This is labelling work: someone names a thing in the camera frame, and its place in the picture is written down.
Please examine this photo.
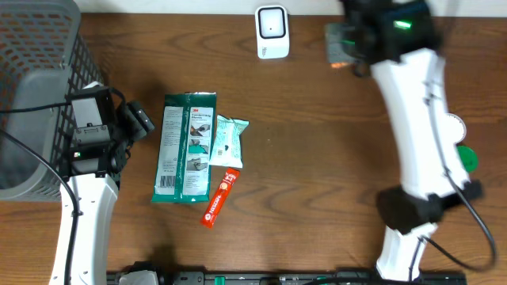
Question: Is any light green snack packet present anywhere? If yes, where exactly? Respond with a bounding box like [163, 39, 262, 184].
[209, 115, 250, 169]

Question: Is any green lid white jar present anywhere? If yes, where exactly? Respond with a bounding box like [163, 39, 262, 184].
[456, 145, 478, 173]

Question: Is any small orange box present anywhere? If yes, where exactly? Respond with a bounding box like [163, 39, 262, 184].
[330, 62, 351, 69]

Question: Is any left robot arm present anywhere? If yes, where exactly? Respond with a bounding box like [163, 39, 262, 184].
[49, 82, 154, 284]

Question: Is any grey plastic mesh basket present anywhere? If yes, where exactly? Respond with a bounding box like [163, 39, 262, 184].
[0, 0, 104, 203]

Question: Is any white blue label jar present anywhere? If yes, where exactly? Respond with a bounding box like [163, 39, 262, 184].
[445, 113, 467, 144]

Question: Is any green white gloves packet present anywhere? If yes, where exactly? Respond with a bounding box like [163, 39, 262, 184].
[151, 92, 217, 203]

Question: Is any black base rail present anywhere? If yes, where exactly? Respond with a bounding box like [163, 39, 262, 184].
[106, 260, 468, 285]

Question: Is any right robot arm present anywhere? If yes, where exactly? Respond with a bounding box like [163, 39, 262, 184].
[337, 0, 482, 284]

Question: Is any red white snack packet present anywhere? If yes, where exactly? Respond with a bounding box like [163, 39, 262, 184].
[200, 168, 240, 228]

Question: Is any white barcode scanner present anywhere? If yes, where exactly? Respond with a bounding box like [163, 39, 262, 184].
[254, 5, 290, 59]

